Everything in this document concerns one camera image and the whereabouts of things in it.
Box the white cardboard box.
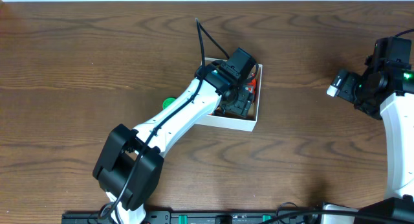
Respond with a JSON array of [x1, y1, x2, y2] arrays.
[[196, 63, 263, 132]]

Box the red toy fire truck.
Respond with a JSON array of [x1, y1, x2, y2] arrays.
[[243, 78, 257, 95]]

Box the green ridged ball toy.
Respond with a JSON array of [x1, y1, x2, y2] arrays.
[[162, 97, 176, 109]]

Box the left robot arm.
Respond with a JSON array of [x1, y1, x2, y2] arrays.
[[93, 48, 260, 223]]

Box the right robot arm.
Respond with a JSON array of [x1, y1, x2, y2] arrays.
[[321, 34, 413, 223]]

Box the black rail with green clips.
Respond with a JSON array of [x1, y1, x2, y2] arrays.
[[61, 203, 303, 224]]

